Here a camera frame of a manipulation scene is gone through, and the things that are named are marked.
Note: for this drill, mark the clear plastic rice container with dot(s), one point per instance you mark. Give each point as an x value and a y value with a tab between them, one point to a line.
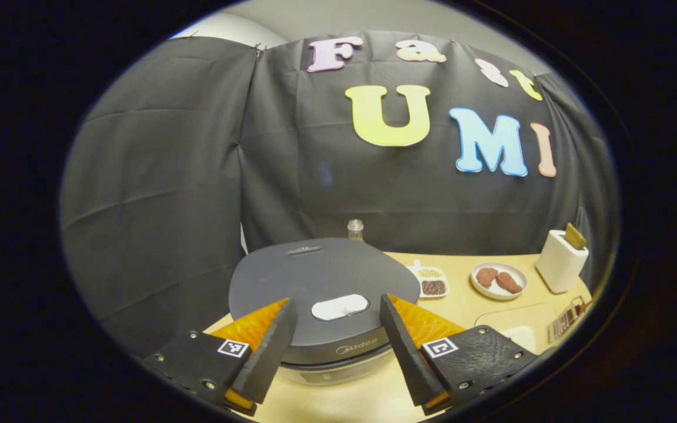
509	314

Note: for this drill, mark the round white plate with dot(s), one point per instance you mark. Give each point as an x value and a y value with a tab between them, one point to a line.
518	276

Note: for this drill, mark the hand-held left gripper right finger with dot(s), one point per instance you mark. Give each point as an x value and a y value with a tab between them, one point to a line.
412	364

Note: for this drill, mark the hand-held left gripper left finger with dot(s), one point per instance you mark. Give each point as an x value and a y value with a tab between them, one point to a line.
268	358

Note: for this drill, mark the small clear glass bottle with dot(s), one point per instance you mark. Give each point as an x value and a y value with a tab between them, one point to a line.
355	229

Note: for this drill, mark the pile of yellow beans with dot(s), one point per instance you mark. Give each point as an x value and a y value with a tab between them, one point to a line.
429	274

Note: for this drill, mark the white divided bean dish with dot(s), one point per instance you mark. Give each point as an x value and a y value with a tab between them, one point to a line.
414	276

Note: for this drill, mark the red meat piece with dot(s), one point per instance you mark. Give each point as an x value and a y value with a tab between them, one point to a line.
486	277
509	283

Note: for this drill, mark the white ceramic utensil holder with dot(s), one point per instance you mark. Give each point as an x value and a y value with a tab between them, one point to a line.
559	267

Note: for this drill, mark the pile of dark beans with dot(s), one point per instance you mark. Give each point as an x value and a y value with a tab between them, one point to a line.
433	288

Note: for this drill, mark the dark grey rice cooker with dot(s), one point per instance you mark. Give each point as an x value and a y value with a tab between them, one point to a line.
315	276

